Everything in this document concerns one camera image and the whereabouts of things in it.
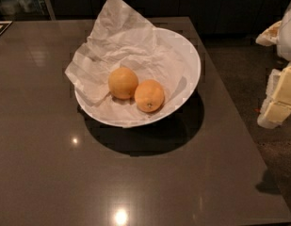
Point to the orange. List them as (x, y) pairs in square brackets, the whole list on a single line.
[(149, 96), (122, 83)]

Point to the black white mat corner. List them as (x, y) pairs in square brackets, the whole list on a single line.
[(4, 25)]

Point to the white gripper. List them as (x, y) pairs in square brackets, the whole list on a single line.
[(288, 35)]

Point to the white bowl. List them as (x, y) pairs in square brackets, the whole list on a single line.
[(182, 80)]

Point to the crumpled white paper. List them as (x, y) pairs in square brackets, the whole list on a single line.
[(121, 37)]

